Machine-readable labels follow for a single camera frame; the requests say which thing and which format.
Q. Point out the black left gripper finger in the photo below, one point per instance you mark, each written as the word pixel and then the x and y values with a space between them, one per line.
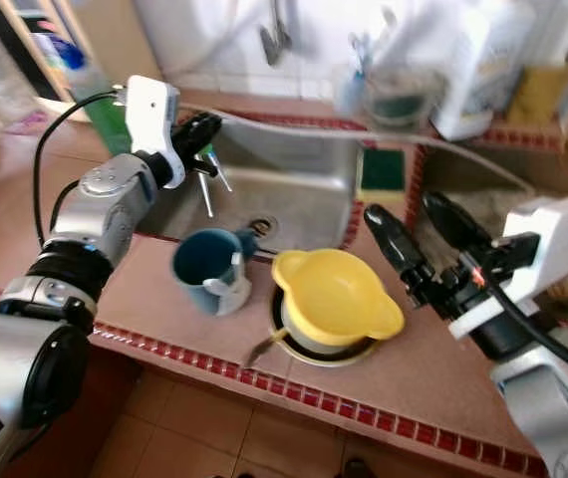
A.
pixel 195 170
pixel 211 171

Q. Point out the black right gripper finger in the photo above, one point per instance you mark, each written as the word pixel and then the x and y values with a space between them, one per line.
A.
pixel 458 224
pixel 402 247

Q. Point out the yellow plastic bowl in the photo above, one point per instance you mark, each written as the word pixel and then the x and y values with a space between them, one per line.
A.
pixel 334 294

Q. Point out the blue mug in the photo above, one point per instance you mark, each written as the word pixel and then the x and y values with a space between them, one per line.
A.
pixel 204 269

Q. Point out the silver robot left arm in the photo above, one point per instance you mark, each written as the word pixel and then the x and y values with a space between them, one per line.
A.
pixel 25 368

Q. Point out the small steel sink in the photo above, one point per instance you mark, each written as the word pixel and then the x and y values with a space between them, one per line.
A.
pixel 284 189

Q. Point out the green sponge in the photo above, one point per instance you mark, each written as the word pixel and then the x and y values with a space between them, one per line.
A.
pixel 384 169

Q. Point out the green soap bottle blue cap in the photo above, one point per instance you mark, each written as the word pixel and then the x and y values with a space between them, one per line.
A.
pixel 100 110

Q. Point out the clear plastic container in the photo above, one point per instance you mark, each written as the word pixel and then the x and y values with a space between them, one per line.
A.
pixel 402 100

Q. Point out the beige water purifier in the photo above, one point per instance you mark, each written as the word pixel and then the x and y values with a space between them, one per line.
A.
pixel 100 25

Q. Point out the yellow sponge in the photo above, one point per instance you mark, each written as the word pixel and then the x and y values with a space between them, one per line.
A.
pixel 538 95

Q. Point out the white detergent bottle yellow cap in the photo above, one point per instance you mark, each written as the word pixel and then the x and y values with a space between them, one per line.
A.
pixel 483 70

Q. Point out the small pink packet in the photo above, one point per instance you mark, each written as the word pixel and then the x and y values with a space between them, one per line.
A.
pixel 30 121

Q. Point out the small brass spoon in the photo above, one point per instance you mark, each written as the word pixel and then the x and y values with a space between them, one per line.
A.
pixel 264 349

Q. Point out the clear jar with white lid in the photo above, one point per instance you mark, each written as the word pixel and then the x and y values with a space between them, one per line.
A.
pixel 0 70

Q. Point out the blue toothbrush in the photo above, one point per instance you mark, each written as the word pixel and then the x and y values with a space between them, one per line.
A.
pixel 374 40

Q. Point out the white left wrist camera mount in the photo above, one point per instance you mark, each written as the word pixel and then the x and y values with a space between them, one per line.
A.
pixel 152 115

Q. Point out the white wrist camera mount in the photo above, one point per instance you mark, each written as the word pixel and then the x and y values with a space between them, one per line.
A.
pixel 553 239
pixel 152 115

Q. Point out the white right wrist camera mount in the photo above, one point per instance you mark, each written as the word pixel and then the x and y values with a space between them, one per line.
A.
pixel 553 239

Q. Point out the chrome wall tap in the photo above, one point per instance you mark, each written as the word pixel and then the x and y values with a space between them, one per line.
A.
pixel 279 35

